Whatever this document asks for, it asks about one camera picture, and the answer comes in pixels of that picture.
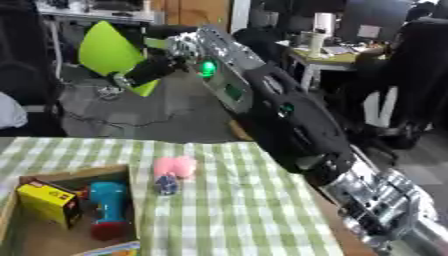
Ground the white cylinder bottle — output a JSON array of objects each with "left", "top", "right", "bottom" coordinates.
[{"left": 306, "top": 29, "right": 328, "bottom": 60}]

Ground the lime green chair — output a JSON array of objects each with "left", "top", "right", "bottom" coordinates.
[{"left": 77, "top": 20, "right": 168, "bottom": 98}]

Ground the black office chair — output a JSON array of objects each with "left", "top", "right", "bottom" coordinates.
[{"left": 330, "top": 17, "right": 448, "bottom": 150}]

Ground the pink soft toy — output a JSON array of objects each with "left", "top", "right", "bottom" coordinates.
[{"left": 152, "top": 155, "right": 200, "bottom": 180}]

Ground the small blue patterned object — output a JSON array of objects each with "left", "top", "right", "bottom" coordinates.
[{"left": 154, "top": 173, "right": 181, "bottom": 196}]

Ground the person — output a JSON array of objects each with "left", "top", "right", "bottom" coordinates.
[{"left": 0, "top": 91, "right": 30, "bottom": 130}]

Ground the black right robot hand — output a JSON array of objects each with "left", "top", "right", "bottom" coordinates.
[{"left": 112, "top": 55, "right": 191, "bottom": 89}]

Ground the colourful picture card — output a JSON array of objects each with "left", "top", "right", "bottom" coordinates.
[{"left": 73, "top": 241, "right": 142, "bottom": 256}]

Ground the white desk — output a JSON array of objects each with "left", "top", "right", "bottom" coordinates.
[{"left": 278, "top": 39, "right": 387, "bottom": 93}]

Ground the tan cardboard box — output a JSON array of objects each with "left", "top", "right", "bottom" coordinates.
[{"left": 0, "top": 163, "right": 142, "bottom": 256}]

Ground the teal and red toy drill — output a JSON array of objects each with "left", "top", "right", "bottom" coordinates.
[{"left": 85, "top": 181, "right": 132, "bottom": 242}]

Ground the yellow box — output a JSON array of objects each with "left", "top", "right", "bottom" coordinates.
[{"left": 14, "top": 181, "right": 84, "bottom": 230}]

